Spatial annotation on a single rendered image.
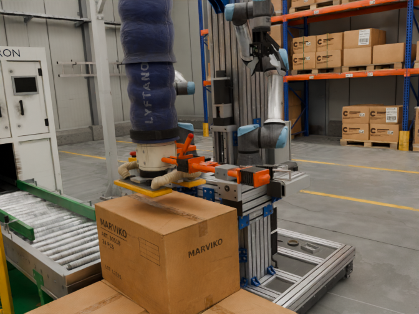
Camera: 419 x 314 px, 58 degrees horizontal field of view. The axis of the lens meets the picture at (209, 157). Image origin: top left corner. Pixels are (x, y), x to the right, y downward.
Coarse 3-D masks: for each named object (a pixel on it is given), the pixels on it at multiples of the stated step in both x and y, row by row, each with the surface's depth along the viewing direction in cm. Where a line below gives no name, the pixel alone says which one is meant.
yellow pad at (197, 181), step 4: (184, 180) 173; (188, 180) 172; (192, 180) 172; (196, 180) 173; (200, 180) 173; (204, 180) 174; (180, 184) 173; (184, 184) 171; (188, 184) 168; (192, 184) 169; (196, 184) 171; (200, 184) 173
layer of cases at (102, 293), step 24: (96, 288) 186; (48, 312) 168; (72, 312) 167; (96, 312) 166; (120, 312) 165; (144, 312) 164; (216, 312) 162; (240, 312) 161; (264, 312) 160; (288, 312) 159
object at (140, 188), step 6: (120, 180) 179; (126, 180) 178; (150, 180) 165; (120, 186) 176; (126, 186) 172; (132, 186) 168; (138, 186) 166; (144, 186) 165; (150, 186) 165; (162, 186) 164; (138, 192) 164; (144, 192) 161; (150, 192) 158; (156, 192) 157; (162, 192) 159; (168, 192) 161
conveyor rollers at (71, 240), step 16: (16, 192) 377; (0, 208) 326; (16, 208) 326; (32, 208) 320; (48, 208) 319; (64, 208) 319; (0, 224) 285; (32, 224) 284; (48, 224) 283; (64, 224) 282; (80, 224) 275; (96, 224) 273; (32, 240) 250; (48, 240) 249; (64, 240) 247; (80, 240) 246; (96, 240) 244; (48, 256) 230; (64, 256) 228; (80, 256) 225; (96, 256) 223
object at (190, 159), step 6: (180, 156) 157; (186, 156) 159; (192, 156) 161; (198, 156) 159; (204, 156) 156; (180, 162) 154; (186, 162) 151; (192, 162) 152; (198, 162) 154; (180, 168) 155; (186, 168) 152; (192, 168) 152
